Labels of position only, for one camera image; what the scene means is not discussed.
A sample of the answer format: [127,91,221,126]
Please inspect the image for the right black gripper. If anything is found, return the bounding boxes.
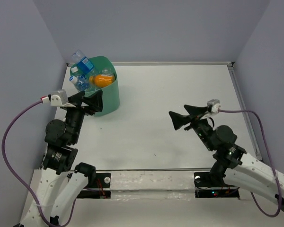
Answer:
[167,103,213,150]

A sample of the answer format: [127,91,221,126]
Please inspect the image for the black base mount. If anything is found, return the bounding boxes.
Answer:
[77,172,111,199]
[194,172,240,199]

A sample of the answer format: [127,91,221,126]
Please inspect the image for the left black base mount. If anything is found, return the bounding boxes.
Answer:
[77,172,111,199]

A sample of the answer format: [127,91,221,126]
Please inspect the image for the blue label bottle large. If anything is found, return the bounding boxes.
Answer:
[69,75,90,92]

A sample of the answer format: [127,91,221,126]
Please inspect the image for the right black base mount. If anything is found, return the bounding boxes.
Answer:
[194,172,240,199]

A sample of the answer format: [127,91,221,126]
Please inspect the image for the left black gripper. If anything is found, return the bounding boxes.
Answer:
[64,88,104,142]

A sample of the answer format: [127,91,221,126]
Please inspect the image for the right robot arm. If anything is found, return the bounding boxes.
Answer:
[169,100,284,212]

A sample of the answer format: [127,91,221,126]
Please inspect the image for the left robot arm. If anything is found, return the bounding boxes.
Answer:
[17,90,103,227]

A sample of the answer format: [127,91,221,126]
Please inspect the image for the clear bottle black label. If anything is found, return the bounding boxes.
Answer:
[100,67,115,76]

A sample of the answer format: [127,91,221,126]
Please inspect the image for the clear bottle white cap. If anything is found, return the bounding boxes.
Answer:
[71,67,79,73]

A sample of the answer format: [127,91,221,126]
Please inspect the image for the green plastic bin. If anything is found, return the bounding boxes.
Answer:
[70,55,121,117]

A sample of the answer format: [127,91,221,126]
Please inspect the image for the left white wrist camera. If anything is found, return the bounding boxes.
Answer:
[41,89,68,107]

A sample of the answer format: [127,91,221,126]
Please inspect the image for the orange juice bottle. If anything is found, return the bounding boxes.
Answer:
[89,74,115,88]

